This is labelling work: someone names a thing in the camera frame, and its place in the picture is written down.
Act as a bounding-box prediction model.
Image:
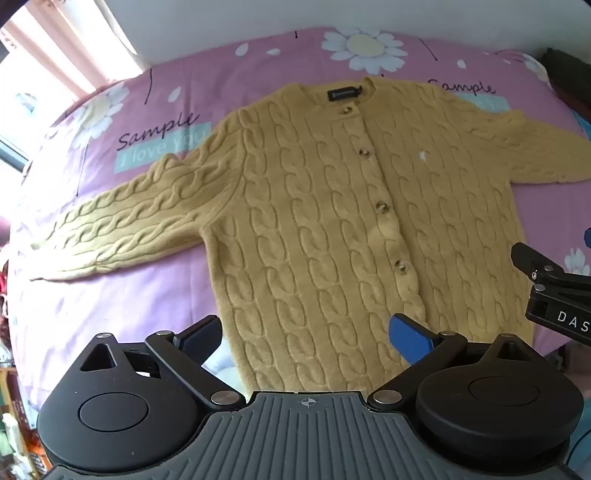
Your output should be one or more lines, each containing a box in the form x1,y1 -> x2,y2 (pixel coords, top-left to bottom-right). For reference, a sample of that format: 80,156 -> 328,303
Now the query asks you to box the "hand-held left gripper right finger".
367,314 -> 550,411

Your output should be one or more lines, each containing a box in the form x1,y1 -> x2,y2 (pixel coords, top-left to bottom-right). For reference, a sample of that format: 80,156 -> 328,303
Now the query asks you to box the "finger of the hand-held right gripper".
511,242 -> 591,291

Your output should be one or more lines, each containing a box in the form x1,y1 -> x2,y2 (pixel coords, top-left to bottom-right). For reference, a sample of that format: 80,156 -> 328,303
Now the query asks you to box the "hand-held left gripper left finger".
81,315 -> 246,413

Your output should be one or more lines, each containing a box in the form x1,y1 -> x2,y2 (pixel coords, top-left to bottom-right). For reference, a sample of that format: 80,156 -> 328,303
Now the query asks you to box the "yellow cable-knit cardigan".
28,76 -> 591,392

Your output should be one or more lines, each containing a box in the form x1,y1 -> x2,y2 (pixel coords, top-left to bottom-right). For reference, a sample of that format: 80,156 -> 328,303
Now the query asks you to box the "pink floral bed sheet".
0,25 -> 591,416

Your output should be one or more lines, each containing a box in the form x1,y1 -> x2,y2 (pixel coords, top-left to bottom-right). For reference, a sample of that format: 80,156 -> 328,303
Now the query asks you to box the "colourful clutter pile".
0,258 -> 49,480

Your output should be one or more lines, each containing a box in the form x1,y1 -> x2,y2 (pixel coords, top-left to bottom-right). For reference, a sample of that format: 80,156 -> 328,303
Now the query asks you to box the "pink striped curtain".
0,4 -> 149,100

